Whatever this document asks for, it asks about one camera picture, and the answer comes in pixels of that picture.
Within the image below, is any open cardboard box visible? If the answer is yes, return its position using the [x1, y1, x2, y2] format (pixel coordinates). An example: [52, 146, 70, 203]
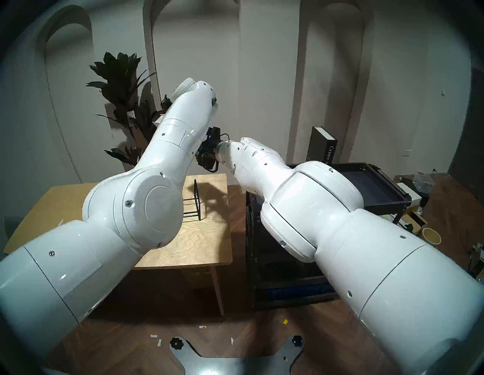
[402, 211, 428, 235]

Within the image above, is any white box beside cart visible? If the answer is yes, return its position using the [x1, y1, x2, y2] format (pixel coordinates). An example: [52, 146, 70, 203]
[396, 182, 422, 205]

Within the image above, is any light wooden table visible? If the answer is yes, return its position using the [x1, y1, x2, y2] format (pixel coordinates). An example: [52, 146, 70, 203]
[3, 174, 233, 316]

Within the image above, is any grey metal robot base plate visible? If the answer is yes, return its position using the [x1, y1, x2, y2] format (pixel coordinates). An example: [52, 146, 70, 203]
[169, 335, 305, 375]

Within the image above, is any black three-shelf utility cart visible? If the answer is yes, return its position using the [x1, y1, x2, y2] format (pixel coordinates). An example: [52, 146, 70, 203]
[245, 163, 412, 308]

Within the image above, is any dark green carton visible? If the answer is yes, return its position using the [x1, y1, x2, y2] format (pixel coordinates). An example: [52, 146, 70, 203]
[469, 244, 484, 282]

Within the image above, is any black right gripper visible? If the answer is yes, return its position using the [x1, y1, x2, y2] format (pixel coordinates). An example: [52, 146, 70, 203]
[195, 127, 223, 174]

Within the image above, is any pale yellow bucket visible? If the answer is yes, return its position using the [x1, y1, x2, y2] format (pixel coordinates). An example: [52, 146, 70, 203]
[421, 228, 442, 247]

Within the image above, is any tall dark green plant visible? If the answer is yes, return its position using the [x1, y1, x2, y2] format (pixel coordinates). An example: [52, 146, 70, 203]
[85, 52, 173, 175]

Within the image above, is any black Crime and Punishment book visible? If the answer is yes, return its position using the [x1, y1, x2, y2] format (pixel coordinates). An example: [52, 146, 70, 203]
[306, 126, 338, 165]

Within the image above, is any black wire book stand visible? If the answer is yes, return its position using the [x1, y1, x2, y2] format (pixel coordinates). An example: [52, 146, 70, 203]
[183, 180, 201, 222]

